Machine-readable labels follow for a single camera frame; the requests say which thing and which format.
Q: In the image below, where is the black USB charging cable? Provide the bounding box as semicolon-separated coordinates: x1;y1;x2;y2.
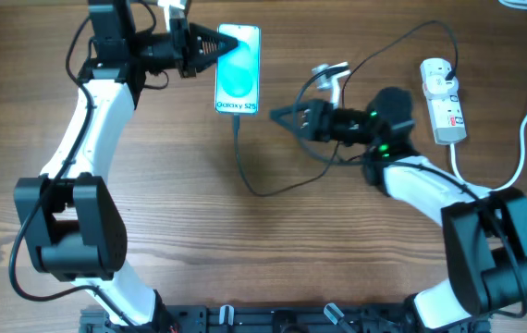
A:
231;18;460;198

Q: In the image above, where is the white USB charger plug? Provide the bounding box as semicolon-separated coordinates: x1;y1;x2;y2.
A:
423;74;459;100

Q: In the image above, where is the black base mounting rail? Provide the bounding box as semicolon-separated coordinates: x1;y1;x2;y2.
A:
78;302;431;333

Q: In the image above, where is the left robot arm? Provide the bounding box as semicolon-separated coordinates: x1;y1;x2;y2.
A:
14;1;239;332

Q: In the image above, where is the smartphone with cyan screen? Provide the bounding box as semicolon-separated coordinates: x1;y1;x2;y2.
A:
214;23;262;115

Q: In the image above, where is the white power strip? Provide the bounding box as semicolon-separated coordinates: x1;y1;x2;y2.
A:
420;58;467;145

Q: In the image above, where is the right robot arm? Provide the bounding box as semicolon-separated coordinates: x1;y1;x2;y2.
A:
270;87;527;332

